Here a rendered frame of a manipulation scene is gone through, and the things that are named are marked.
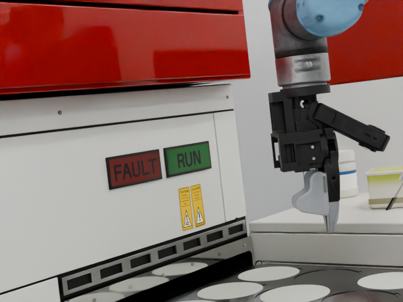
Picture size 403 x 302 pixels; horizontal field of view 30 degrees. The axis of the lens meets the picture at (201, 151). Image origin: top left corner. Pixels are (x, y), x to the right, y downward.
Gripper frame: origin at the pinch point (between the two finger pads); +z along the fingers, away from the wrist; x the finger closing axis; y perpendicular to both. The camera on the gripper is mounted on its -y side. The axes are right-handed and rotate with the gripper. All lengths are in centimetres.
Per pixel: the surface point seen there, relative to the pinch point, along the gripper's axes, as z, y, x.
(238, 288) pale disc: 9.5, 14.0, -7.4
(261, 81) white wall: -29, -38, -304
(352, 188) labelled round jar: 1.4, -15.1, -45.7
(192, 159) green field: -10.2, 18.3, -19.4
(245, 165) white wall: 14, -22, -286
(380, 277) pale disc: 9.5, -6.9, -3.2
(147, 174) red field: -9.4, 25.9, -10.9
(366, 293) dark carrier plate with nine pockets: 9.5, -2.5, 4.5
